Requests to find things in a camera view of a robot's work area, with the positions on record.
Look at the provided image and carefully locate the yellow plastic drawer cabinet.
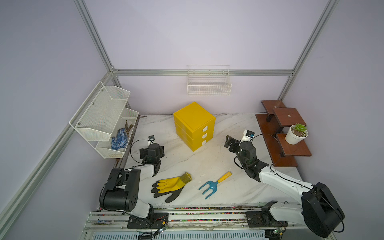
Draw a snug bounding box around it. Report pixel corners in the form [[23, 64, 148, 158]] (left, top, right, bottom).
[[173, 102, 216, 152]]

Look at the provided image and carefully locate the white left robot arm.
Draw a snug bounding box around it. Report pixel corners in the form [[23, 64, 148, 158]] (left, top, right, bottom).
[[99, 140, 165, 229]]

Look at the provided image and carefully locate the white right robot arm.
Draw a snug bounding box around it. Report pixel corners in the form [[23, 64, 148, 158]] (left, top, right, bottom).
[[225, 131, 345, 238]]

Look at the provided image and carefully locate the blue glove in shelf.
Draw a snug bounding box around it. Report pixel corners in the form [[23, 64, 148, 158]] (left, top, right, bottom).
[[111, 128, 128, 150]]

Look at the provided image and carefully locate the yellow black work glove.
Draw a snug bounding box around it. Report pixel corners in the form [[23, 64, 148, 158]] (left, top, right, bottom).
[[151, 172, 192, 204]]

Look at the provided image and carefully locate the brown wooden step shelf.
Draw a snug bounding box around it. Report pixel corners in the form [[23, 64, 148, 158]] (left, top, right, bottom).
[[256, 100, 312, 167]]

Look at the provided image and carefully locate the blue yellow garden fork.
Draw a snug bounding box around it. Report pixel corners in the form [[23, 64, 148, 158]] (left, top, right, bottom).
[[199, 171, 232, 200]]

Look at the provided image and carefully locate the white potted succulent plant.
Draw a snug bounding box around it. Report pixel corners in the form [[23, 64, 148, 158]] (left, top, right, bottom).
[[285, 124, 308, 145]]

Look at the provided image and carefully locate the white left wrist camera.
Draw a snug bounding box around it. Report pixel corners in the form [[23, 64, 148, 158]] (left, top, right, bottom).
[[149, 135, 156, 145]]

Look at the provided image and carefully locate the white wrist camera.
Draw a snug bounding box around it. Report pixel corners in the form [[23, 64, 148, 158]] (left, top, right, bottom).
[[241, 130, 255, 142], [149, 135, 156, 145]]

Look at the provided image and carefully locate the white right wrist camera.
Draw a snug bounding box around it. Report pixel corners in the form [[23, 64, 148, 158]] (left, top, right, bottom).
[[241, 130, 255, 142]]

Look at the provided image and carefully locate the white mesh wall shelf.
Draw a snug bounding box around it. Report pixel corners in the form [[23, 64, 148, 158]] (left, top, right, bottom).
[[69, 86, 139, 159]]

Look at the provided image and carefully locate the white wire wall basket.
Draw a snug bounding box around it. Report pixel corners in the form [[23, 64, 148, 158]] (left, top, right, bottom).
[[187, 65, 232, 97]]

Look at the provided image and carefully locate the metal base rail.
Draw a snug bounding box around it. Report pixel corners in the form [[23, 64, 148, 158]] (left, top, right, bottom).
[[80, 206, 320, 240]]

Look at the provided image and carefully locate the aluminium frame rail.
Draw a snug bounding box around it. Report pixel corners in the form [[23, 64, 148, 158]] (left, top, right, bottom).
[[1, 1, 114, 236]]

